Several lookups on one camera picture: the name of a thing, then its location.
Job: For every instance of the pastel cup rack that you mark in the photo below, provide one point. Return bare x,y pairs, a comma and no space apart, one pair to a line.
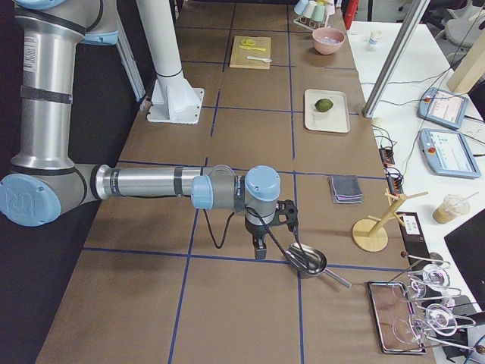
312,14

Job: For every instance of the green lime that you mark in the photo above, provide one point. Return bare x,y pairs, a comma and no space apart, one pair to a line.
323,105

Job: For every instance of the folded grey cloth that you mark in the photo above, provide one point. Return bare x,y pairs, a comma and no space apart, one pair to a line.
345,189

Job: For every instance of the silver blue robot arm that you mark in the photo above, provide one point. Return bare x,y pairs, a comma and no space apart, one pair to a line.
45,183

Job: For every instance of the metal ice scoop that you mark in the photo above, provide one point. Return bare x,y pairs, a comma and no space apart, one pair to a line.
311,261

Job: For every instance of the far teach pendant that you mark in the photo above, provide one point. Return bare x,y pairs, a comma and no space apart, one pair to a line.
443,107

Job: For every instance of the wooden beam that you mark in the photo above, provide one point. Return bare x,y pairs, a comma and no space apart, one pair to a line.
467,34

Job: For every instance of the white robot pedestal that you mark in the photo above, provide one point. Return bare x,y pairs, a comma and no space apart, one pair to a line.
173,99

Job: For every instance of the near teach pendant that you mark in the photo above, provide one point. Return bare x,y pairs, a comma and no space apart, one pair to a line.
448,154

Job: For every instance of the aluminium frame post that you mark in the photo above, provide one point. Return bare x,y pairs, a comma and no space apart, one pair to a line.
406,31

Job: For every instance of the small white bottle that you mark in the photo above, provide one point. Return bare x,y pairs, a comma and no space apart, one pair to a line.
373,39

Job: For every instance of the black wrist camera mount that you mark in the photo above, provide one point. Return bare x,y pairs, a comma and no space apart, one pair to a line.
286,213

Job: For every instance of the iced coffee cup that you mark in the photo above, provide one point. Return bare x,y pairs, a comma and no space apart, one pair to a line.
451,207

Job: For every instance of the wooden mug tree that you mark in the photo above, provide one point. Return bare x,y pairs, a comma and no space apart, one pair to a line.
369,233

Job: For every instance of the bamboo cutting board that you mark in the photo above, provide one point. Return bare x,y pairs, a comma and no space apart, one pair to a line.
238,56

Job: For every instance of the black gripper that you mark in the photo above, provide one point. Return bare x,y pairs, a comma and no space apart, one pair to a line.
256,230

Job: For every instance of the yellow plastic knife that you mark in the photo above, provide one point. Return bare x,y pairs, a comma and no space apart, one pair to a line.
252,48

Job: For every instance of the cream rabbit tray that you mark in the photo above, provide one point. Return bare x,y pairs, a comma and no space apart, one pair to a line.
335,120

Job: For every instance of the teach pendant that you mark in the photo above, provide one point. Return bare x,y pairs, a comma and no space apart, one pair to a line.
448,154
443,107

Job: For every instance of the pink bowl with ice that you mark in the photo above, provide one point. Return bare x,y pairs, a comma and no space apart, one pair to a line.
327,40

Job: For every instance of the wire glass rack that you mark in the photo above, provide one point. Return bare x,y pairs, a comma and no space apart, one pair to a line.
433,322

